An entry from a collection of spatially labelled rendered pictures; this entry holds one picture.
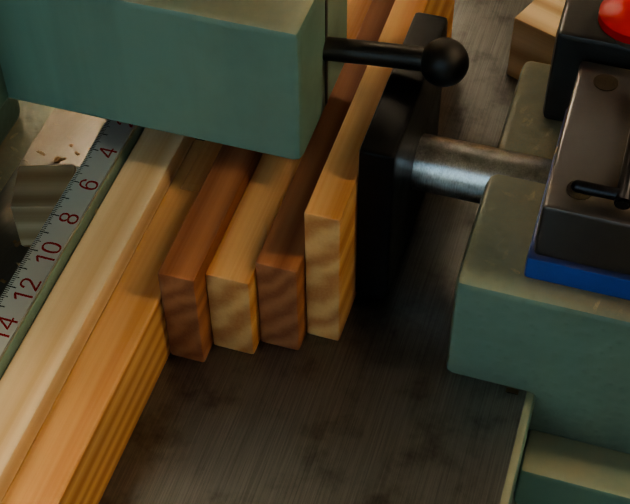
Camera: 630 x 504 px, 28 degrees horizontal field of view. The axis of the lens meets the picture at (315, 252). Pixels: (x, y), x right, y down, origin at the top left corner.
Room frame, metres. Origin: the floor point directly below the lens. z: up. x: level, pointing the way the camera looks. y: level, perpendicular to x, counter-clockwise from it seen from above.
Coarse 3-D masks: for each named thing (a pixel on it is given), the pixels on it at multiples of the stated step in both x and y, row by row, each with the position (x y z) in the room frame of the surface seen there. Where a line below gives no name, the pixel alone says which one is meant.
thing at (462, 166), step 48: (384, 96) 0.38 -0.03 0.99; (432, 96) 0.41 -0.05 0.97; (384, 144) 0.35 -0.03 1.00; (432, 144) 0.38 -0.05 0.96; (480, 144) 0.39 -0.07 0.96; (384, 192) 0.34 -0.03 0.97; (432, 192) 0.37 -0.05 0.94; (480, 192) 0.36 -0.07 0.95; (384, 240) 0.34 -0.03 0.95; (384, 288) 0.34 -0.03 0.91
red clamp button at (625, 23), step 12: (612, 0) 0.40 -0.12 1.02; (624, 0) 0.40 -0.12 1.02; (600, 12) 0.39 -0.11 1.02; (612, 12) 0.39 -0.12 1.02; (624, 12) 0.39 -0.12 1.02; (600, 24) 0.39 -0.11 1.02; (612, 24) 0.39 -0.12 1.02; (624, 24) 0.38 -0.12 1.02; (612, 36) 0.38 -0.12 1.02; (624, 36) 0.38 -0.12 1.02
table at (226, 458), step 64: (512, 0) 0.56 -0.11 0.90; (448, 128) 0.46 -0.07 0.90; (448, 256) 0.37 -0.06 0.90; (384, 320) 0.34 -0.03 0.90; (448, 320) 0.33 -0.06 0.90; (192, 384) 0.30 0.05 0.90; (256, 384) 0.30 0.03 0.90; (320, 384) 0.30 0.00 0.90; (384, 384) 0.30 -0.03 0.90; (448, 384) 0.30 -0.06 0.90; (128, 448) 0.27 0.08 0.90; (192, 448) 0.27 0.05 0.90; (256, 448) 0.27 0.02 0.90; (320, 448) 0.27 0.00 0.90; (384, 448) 0.27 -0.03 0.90; (448, 448) 0.27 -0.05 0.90; (512, 448) 0.27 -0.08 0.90; (576, 448) 0.29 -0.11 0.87
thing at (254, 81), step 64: (0, 0) 0.41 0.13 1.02; (64, 0) 0.40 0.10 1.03; (128, 0) 0.39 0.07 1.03; (192, 0) 0.39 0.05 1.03; (256, 0) 0.39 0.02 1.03; (320, 0) 0.39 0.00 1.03; (0, 64) 0.41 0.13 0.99; (64, 64) 0.40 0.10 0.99; (128, 64) 0.39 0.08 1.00; (192, 64) 0.38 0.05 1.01; (256, 64) 0.37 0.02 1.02; (320, 64) 0.39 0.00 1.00; (192, 128) 0.38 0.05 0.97; (256, 128) 0.37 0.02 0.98
